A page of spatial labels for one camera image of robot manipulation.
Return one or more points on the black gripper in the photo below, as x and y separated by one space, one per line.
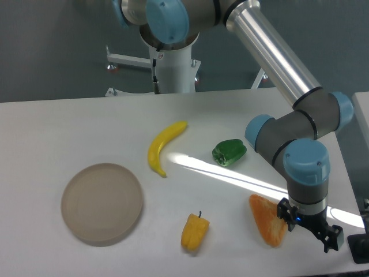
332 237

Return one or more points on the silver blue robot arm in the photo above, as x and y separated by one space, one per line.
289 144

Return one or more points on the green bell pepper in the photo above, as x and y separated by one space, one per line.
228 152

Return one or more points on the yellow bell pepper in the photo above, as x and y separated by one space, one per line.
194 232

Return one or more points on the orange slice wedge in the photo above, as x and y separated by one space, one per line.
270 226

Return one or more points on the black device at table edge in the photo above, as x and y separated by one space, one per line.
358 243

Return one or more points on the yellow banana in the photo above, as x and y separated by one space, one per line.
159 142

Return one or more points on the beige round plate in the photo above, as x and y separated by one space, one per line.
102 204

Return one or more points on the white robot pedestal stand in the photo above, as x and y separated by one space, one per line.
213 60

